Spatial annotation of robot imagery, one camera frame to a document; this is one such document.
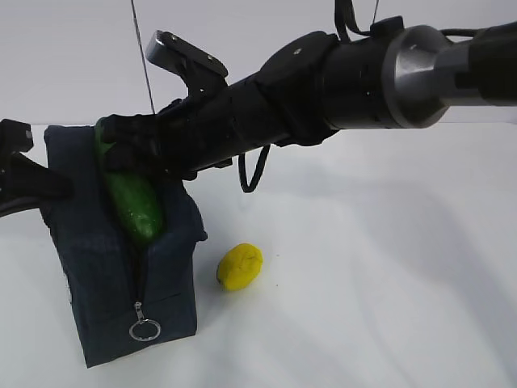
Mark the silver zipper pull ring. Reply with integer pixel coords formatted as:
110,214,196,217
128,302,162,342

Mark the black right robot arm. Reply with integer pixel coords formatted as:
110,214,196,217
101,17,516,179

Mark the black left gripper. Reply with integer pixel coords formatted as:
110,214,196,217
0,119,74,217

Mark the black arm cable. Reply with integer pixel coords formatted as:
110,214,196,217
237,143,271,194

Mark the dark blue fabric bag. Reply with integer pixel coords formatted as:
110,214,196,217
40,125,207,367

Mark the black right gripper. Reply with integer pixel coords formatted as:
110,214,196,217
99,80,289,179

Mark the yellow lemon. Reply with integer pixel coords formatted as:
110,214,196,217
216,243,263,292

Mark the green cucumber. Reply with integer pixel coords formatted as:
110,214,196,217
94,117,165,248

